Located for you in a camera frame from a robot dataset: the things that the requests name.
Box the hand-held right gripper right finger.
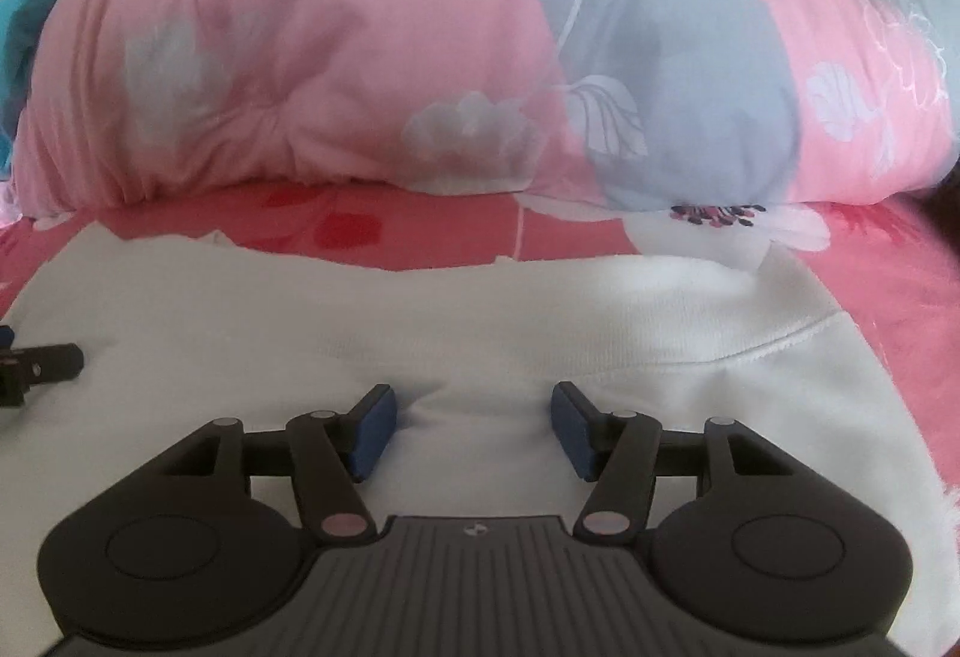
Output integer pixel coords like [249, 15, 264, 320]
[551, 382, 796, 539]

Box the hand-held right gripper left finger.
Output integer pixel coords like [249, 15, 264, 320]
[154, 385, 396, 543]

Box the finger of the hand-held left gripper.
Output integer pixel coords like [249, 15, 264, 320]
[0, 342, 84, 407]

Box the white garment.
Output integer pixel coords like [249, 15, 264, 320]
[0, 223, 960, 635]

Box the pink floral bed blanket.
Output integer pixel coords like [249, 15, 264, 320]
[0, 181, 960, 478]

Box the pink grey floral quilt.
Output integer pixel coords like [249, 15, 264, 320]
[15, 0, 960, 213]

